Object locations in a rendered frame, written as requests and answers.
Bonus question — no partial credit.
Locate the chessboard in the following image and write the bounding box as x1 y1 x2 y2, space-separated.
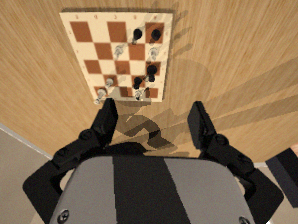
59 12 173 102

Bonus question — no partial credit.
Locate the white pawn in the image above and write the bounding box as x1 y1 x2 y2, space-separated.
105 78 114 88
135 91 141 101
113 47 123 58

